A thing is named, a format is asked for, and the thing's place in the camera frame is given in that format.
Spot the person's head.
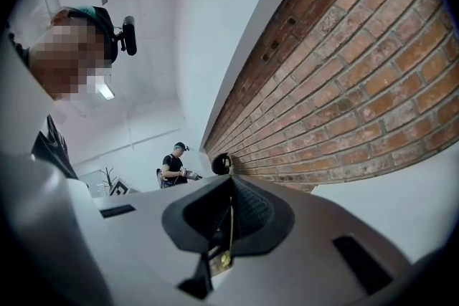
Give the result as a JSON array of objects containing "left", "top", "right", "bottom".
[{"left": 29, "top": 6, "right": 120, "bottom": 102}]

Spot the ceiling light panel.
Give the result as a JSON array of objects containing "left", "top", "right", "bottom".
[{"left": 94, "top": 80, "right": 116, "bottom": 100}]

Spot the black office chair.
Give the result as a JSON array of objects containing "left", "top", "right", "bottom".
[{"left": 211, "top": 152, "right": 233, "bottom": 176}]

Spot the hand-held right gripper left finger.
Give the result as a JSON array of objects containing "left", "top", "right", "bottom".
[{"left": 93, "top": 175, "right": 234, "bottom": 306}]

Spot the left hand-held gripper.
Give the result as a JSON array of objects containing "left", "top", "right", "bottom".
[{"left": 108, "top": 179, "right": 131, "bottom": 199}]

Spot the black head camera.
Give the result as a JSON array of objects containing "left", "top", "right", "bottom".
[{"left": 113, "top": 14, "right": 138, "bottom": 57}]

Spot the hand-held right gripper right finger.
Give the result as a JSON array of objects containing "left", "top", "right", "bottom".
[{"left": 211, "top": 176, "right": 414, "bottom": 306}]

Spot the person's black striped clothing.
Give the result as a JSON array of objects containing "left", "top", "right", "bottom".
[{"left": 30, "top": 113, "right": 79, "bottom": 181}]

